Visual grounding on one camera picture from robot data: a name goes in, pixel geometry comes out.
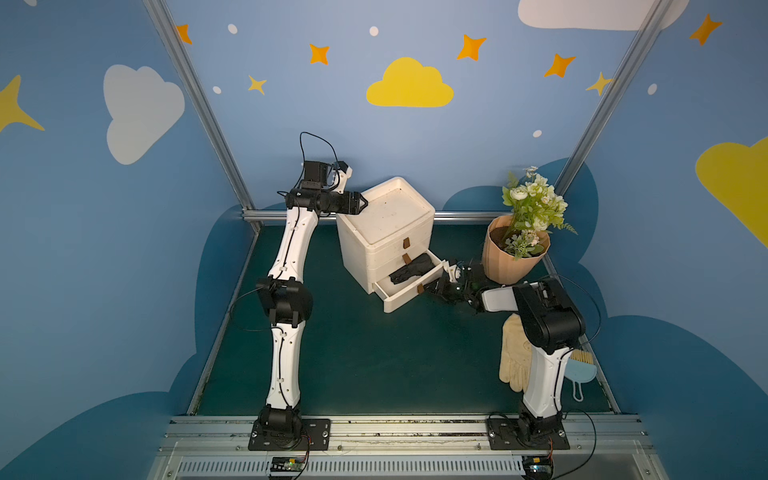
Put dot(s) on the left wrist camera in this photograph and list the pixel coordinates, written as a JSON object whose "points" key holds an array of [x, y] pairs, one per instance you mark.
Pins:
{"points": [[342, 173]]}

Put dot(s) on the white green artificial flowers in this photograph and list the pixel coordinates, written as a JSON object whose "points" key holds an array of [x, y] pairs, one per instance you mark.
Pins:
{"points": [[535, 209]]}

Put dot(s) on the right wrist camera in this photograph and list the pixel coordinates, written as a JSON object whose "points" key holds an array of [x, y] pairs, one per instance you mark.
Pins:
{"points": [[456, 272]]}

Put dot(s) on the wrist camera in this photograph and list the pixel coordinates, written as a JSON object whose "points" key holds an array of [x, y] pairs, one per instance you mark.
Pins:
{"points": [[342, 173], [456, 272]]}

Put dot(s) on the aluminium back frame rail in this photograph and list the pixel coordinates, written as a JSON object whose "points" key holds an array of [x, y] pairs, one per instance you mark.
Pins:
{"points": [[450, 217]]}

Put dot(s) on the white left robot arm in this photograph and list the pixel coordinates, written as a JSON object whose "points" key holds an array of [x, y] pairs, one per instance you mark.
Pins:
{"points": [[288, 305]]}

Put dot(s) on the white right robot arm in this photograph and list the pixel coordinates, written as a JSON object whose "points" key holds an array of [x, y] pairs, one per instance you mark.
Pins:
{"points": [[546, 329]]}

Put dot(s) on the terracotta flower pot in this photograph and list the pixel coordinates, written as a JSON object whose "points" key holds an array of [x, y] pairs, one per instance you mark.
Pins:
{"points": [[502, 267]]}

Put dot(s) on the beige work glove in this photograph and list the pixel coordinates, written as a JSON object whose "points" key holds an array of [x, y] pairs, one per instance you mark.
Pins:
{"points": [[516, 355]]}

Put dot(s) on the light blue hand brush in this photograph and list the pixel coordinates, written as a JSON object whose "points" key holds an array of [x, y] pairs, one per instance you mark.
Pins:
{"points": [[580, 370]]}

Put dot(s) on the aluminium right corner post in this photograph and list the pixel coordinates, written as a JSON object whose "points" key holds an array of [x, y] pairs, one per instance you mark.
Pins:
{"points": [[635, 55]]}

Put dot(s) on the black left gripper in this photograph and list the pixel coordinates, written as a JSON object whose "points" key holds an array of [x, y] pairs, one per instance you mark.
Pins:
{"points": [[346, 202]]}

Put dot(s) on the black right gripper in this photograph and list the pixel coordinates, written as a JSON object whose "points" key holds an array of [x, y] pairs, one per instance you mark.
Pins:
{"points": [[455, 284]]}

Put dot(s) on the aluminium corner post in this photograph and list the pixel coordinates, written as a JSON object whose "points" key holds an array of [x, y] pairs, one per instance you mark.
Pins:
{"points": [[163, 22], [635, 55]]}

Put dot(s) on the aluminium left corner post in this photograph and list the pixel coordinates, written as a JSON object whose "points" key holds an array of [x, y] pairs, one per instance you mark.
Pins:
{"points": [[163, 22]]}

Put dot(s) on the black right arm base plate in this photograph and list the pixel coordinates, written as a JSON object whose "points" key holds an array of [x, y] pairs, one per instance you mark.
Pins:
{"points": [[504, 433]]}

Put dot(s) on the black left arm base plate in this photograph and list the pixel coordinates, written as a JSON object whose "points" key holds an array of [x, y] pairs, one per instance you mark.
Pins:
{"points": [[315, 433]]}

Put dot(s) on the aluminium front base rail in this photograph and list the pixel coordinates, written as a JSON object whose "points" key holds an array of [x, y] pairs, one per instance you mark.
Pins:
{"points": [[603, 446]]}

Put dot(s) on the white drawer cabinet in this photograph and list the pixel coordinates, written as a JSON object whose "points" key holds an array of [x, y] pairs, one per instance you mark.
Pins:
{"points": [[392, 198]]}

